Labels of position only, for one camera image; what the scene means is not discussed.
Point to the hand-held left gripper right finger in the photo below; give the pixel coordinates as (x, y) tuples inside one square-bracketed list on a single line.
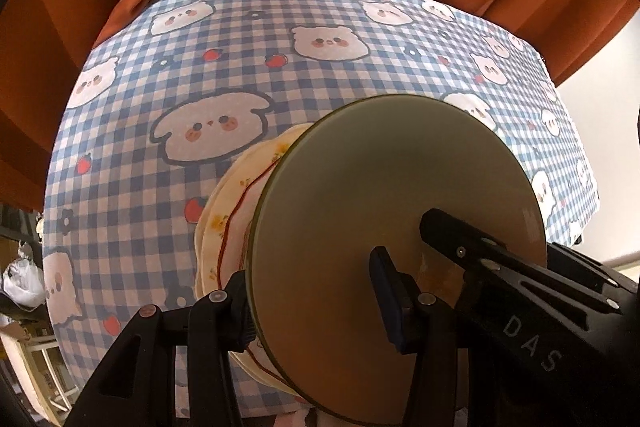
[(387, 302)]

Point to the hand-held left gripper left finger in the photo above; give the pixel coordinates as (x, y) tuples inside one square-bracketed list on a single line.
[(235, 307)]

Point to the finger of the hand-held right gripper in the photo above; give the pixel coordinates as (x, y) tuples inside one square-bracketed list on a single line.
[(480, 252)]

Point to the round yellow flower plate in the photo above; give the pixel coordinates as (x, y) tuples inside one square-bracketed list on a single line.
[(201, 267)]

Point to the white red flower plate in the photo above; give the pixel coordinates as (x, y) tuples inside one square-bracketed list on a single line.
[(240, 227)]

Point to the scalloped yellow flower plate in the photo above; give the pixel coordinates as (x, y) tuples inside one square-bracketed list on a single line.
[(220, 207)]

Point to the small floral ceramic bowl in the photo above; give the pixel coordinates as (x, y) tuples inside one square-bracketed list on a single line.
[(375, 182)]

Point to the blue checked bear tablecloth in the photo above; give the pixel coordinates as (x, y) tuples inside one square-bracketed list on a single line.
[(150, 187)]

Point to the white plastic bag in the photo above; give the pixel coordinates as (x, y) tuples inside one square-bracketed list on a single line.
[(20, 279)]

